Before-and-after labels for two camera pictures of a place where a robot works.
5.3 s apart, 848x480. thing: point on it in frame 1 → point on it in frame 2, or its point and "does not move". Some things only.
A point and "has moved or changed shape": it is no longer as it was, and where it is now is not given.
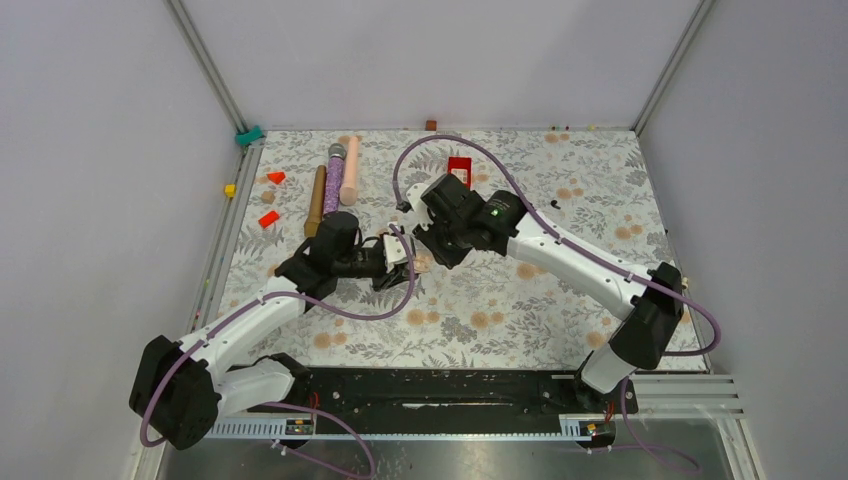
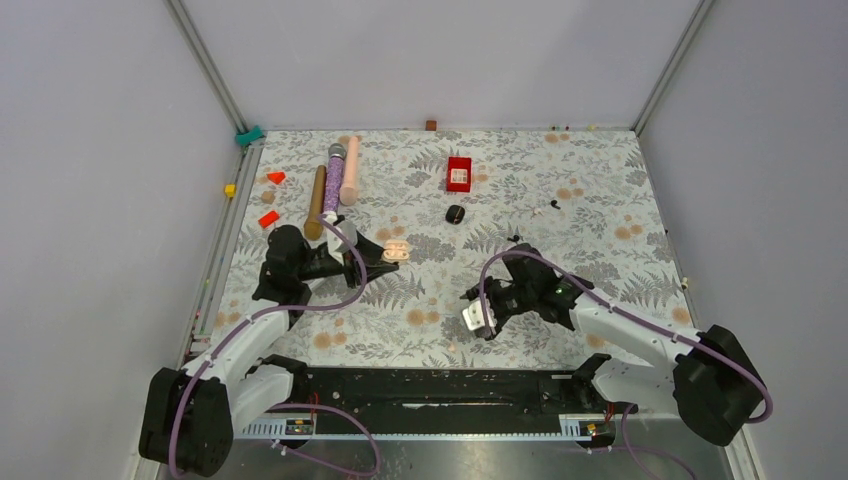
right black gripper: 428,238 → 491,286
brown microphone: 318,202 does not move
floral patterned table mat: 511,305 does not move
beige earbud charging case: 423,261 has moved or changed shape
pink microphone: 349,190 does not move
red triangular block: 276,177 does not move
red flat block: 268,218 does not move
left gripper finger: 398,274 → 374,269
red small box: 461,167 does not move
